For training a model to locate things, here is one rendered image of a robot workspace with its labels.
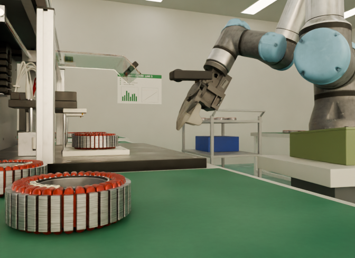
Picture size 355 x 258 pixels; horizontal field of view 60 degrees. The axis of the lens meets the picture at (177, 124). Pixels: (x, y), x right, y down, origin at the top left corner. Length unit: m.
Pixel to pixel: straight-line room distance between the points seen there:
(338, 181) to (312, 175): 0.06
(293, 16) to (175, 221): 0.80
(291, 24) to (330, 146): 0.38
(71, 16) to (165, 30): 1.85
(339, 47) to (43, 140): 0.63
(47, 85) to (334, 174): 0.60
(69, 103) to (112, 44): 5.62
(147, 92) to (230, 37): 5.46
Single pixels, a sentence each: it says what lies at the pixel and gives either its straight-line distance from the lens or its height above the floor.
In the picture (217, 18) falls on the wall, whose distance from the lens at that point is 7.21.
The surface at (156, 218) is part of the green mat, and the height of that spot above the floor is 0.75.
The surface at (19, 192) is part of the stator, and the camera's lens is 0.29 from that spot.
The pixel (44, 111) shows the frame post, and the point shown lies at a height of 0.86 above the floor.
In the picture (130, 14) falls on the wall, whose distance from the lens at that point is 6.61.
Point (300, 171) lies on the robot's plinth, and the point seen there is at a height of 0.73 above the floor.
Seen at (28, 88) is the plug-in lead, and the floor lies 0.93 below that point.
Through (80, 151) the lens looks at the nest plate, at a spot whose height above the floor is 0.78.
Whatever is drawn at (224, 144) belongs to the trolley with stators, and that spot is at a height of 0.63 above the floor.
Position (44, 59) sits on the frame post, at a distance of 0.62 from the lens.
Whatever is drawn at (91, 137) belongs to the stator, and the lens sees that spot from 0.75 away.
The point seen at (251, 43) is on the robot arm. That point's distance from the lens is 0.88.
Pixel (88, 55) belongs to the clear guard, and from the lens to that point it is 1.02.
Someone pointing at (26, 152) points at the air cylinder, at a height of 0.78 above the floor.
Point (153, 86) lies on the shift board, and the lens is 6.37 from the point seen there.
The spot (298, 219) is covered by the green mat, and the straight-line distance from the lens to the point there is 0.32.
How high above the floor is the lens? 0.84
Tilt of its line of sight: level
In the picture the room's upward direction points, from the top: straight up
